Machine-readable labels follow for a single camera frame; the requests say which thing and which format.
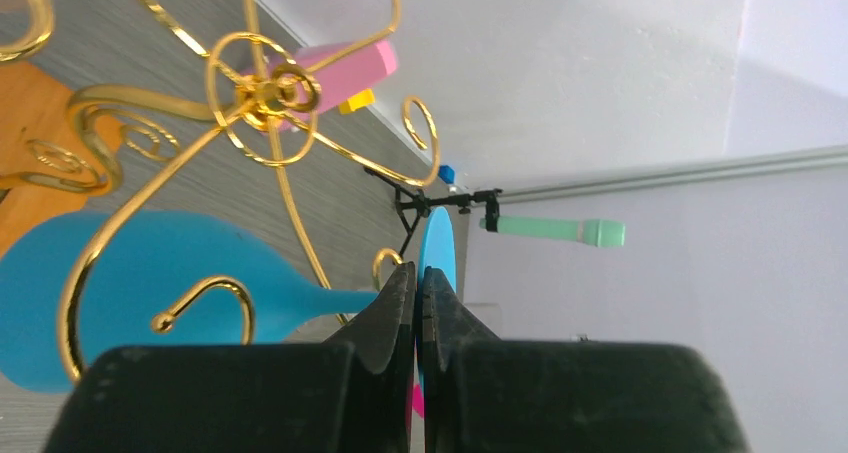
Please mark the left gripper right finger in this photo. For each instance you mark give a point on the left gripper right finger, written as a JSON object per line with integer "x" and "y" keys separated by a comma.
{"x": 487, "y": 394}

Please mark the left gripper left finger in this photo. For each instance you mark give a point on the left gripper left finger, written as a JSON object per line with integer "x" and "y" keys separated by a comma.
{"x": 350, "y": 393}

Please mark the blue wine glass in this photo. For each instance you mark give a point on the blue wine glass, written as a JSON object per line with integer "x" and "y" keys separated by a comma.
{"x": 154, "y": 259}

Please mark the pink wine glass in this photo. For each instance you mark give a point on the pink wine glass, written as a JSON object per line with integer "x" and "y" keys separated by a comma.
{"x": 418, "y": 402}

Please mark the mint green microphone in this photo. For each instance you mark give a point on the mint green microphone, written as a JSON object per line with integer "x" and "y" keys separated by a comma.
{"x": 591, "y": 232}

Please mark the blue block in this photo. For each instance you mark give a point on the blue block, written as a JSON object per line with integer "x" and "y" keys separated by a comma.
{"x": 447, "y": 174}

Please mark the yellow block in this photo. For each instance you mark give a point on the yellow block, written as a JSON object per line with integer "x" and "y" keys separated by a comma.
{"x": 356, "y": 102}

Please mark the pink metronome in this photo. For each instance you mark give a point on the pink metronome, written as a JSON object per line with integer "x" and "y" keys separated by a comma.
{"x": 338, "y": 81}

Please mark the gold wire glass rack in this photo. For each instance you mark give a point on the gold wire glass rack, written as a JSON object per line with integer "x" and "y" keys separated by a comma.
{"x": 247, "y": 100}

